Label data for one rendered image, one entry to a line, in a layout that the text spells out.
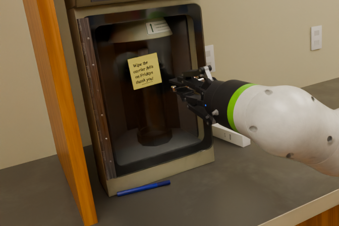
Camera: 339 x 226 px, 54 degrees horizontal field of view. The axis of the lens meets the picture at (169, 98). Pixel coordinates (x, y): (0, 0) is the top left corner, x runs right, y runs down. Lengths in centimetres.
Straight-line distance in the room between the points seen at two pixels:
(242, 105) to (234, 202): 33
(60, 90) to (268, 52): 112
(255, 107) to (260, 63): 108
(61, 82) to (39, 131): 58
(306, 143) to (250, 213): 31
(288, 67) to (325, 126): 120
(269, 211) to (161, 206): 24
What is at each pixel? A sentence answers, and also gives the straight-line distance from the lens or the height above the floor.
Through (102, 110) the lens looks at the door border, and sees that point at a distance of 80.
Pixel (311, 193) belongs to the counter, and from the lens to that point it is 86.
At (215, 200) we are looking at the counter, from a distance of 83.
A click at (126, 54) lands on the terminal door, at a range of 80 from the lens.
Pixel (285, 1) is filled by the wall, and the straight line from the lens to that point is 167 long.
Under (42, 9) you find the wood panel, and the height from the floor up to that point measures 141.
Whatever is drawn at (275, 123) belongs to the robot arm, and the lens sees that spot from 49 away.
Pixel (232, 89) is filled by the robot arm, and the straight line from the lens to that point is 59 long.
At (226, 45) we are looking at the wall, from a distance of 147.
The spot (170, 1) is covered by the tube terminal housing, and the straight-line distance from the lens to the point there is 86.
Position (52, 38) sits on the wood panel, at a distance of 69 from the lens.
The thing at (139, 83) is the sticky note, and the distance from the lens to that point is 82.
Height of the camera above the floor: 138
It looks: 15 degrees down
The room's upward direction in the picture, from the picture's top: 7 degrees counter-clockwise
